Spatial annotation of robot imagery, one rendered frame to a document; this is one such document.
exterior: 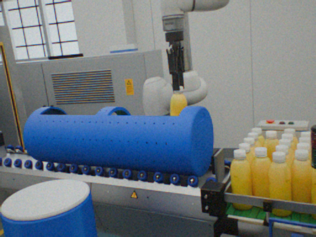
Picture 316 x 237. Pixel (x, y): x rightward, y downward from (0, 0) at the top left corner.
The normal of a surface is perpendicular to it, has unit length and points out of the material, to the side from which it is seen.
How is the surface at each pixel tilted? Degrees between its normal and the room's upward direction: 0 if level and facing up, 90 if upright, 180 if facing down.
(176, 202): 71
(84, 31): 90
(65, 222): 90
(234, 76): 90
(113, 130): 61
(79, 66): 90
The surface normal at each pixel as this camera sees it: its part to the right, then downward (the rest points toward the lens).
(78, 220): 0.81, 0.04
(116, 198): -0.47, -0.10
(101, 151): -0.44, 0.38
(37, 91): -0.33, 0.24
